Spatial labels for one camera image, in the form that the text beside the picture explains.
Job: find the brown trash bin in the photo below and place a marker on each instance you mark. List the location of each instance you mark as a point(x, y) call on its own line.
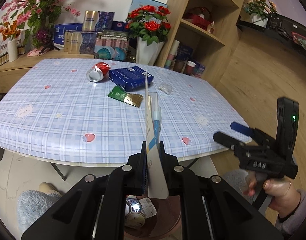
point(165, 220)

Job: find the small black tripod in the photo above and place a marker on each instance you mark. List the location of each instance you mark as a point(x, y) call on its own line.
point(49, 45)

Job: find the gold and blue gift box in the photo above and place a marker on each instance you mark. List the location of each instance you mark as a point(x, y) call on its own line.
point(99, 21)

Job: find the orange artificial flowers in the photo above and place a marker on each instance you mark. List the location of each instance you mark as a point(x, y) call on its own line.
point(9, 31)

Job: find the person's right hand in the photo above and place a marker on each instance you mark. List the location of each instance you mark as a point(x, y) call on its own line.
point(277, 187)

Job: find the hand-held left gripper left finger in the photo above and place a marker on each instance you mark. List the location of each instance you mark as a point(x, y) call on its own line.
point(143, 170)

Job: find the white angular planter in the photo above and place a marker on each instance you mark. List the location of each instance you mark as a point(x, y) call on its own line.
point(149, 53)

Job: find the red rose bouquet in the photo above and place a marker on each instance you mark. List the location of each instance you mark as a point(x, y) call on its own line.
point(149, 22)

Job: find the crumpled clear plastic wrapper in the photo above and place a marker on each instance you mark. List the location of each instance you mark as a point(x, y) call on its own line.
point(166, 88)

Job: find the dark blue book box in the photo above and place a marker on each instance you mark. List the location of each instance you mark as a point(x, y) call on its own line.
point(184, 53)

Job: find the white blister pack card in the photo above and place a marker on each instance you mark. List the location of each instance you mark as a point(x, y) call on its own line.
point(155, 175)

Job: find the black side cabinet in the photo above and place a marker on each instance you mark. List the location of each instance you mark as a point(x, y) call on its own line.
point(280, 32)

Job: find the red teapot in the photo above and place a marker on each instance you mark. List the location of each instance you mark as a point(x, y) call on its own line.
point(197, 20)

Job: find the red paper cup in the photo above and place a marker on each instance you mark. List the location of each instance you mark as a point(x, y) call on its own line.
point(189, 68)

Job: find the pink artificial flower arrangement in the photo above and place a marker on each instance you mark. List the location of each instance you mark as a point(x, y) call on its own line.
point(40, 2)

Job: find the crushed red drink can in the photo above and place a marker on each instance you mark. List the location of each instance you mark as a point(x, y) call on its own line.
point(98, 71)

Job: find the row of small bottles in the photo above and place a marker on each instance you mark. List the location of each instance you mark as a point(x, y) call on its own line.
point(0, 57)

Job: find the small perfume bottle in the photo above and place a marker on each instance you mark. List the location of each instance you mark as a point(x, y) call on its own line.
point(211, 27)

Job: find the purple artificial flowers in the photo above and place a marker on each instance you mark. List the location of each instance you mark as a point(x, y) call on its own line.
point(42, 38)

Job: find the blue tissue pack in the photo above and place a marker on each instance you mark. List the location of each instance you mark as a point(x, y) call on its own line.
point(68, 30)

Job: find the flat dark blue box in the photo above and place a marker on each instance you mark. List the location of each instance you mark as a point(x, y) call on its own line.
point(130, 78)

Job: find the beige slipper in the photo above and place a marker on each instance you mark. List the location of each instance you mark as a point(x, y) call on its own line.
point(49, 188)

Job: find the wooden shelf unit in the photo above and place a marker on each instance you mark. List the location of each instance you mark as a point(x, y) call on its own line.
point(217, 47)

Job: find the pink rose plant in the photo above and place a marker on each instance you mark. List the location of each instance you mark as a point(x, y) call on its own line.
point(260, 6)

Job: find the tall white vase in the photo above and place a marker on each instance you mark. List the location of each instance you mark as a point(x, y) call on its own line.
point(12, 51)

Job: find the stack of pastel paper cups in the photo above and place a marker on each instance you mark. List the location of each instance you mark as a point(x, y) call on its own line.
point(172, 55)

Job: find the brown paper cup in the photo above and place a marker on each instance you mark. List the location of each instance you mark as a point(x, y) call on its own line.
point(179, 66)

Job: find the person's right forearm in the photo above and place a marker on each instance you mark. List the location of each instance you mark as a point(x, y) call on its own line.
point(295, 217)

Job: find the fluffy blue slipper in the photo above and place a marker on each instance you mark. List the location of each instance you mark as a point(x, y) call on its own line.
point(35, 210)

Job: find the crushed blue drink can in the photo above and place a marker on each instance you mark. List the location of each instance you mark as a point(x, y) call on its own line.
point(133, 206)

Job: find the round cream tub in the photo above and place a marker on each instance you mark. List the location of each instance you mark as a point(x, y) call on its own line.
point(135, 220)

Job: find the white square flower pot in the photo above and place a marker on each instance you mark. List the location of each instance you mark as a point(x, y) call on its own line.
point(259, 20)

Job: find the small blue and white carton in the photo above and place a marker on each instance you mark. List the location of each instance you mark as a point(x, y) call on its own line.
point(199, 70)

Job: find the green and gold sachet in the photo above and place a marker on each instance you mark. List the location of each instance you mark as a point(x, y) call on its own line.
point(125, 96)

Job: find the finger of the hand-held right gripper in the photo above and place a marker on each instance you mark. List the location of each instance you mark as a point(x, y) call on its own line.
point(225, 140)
point(240, 127)

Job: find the tall light blue box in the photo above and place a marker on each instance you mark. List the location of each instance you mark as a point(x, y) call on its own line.
point(143, 1)

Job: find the person's right leg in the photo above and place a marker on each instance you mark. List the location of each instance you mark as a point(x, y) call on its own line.
point(236, 182)

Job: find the blue box with gold panels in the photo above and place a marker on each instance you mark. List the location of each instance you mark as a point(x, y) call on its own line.
point(80, 42)

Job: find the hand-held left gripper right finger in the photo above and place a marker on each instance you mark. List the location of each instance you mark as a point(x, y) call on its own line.
point(171, 175)

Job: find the black folding table leg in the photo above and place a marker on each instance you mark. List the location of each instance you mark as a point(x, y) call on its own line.
point(58, 171)

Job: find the small dark blue box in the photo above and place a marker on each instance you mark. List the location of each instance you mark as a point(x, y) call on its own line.
point(118, 25)

